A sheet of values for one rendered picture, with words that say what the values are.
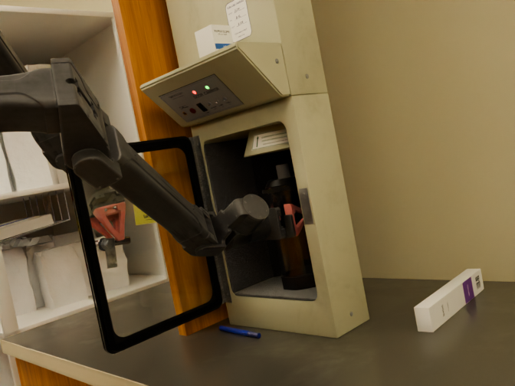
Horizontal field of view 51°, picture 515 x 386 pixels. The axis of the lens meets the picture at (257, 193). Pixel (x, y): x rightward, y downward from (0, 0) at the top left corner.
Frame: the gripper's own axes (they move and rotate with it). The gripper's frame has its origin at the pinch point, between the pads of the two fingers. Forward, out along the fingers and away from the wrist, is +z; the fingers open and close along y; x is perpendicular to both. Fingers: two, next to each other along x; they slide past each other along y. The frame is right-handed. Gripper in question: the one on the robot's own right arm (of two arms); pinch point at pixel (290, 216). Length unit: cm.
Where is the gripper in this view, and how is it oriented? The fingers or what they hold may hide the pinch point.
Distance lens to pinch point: 118.8
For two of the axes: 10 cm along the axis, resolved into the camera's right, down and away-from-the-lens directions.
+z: 7.2, -1.8, 6.7
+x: 2.0, 9.8, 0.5
